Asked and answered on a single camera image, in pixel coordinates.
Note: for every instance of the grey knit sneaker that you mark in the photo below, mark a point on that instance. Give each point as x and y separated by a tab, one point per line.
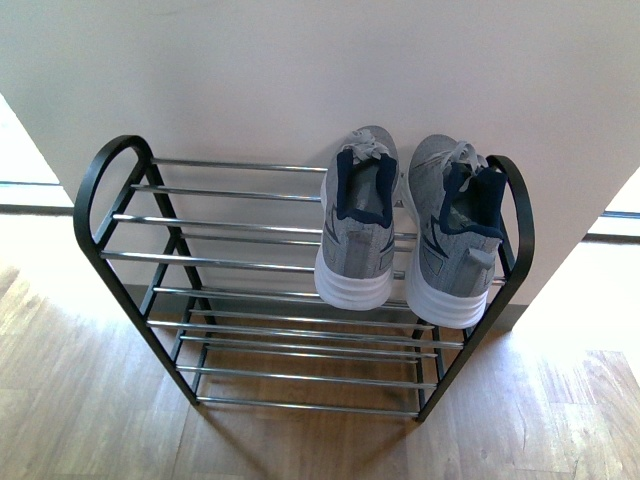
354	264
455	198

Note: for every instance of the black metal shoe rack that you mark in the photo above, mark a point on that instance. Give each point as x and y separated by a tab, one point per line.
213	262

